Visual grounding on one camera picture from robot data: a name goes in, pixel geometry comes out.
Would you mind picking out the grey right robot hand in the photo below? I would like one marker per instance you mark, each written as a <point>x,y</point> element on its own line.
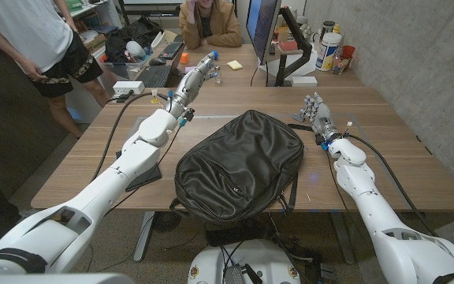
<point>323,118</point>

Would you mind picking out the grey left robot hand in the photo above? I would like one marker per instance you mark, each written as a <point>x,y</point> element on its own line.
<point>189,84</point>

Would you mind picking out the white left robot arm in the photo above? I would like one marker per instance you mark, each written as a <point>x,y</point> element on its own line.
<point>105,189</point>

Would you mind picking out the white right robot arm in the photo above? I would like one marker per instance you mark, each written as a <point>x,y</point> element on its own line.
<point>373,205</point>

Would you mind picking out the black leather backpack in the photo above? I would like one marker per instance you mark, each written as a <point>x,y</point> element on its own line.
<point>239,165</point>

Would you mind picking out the pink sticky note pad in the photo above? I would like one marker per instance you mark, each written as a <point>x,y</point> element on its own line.
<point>188,69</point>

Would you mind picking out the small grey box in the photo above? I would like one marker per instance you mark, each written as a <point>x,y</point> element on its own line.
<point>299,117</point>

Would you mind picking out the orange cube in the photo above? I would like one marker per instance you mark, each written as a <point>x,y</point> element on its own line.
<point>184,58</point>

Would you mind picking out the clear glass bottle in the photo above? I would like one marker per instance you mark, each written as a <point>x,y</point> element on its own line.
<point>219,77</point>

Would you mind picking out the black keyboard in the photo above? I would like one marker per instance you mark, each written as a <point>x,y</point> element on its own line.
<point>158,75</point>
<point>172,49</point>

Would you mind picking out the black computer mouse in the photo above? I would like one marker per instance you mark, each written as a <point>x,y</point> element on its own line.
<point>157,62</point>

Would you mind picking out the flat white box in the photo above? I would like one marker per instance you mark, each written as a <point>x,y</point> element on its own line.
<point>304,81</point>

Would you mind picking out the yellow sticky note pad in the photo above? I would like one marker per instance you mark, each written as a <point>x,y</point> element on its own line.
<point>234,65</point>

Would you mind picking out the white power strip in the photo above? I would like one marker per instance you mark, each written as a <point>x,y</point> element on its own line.
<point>128,87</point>

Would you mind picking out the seated person in tan jacket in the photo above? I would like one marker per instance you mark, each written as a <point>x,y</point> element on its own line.
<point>219,27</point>

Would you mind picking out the clear plastic bin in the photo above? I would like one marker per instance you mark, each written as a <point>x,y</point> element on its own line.
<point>126,71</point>

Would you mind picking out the grey plush toy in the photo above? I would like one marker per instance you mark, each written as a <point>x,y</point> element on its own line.
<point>135,48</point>

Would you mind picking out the white wipes canister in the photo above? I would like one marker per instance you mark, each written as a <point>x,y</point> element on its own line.
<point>327,51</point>

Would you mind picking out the black mesh bag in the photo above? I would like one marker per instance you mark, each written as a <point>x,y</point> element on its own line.
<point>140,33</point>

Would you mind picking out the red book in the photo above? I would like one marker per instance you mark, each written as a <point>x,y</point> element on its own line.
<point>288,46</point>

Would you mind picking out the yellow bottle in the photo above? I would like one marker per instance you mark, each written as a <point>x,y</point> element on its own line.
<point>336,29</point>

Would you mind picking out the black computer monitor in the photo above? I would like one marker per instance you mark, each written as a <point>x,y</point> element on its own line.
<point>264,23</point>

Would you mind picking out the black tablet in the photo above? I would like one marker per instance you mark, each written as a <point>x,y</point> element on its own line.
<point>146,179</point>

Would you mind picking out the white shelf unit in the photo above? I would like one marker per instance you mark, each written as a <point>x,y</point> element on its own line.
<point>93,16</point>

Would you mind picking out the grey table leg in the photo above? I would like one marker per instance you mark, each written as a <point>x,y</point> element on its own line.
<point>143,240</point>
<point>343,240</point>

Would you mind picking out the black floor fan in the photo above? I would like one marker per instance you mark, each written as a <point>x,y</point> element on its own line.
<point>166,221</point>

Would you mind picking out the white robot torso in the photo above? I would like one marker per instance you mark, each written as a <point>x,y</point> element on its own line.
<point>262,264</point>

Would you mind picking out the standing person in white shirt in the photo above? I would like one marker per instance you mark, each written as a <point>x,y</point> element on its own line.
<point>34,27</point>

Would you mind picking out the white robot body edge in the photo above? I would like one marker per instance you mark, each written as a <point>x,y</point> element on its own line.
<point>53,279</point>

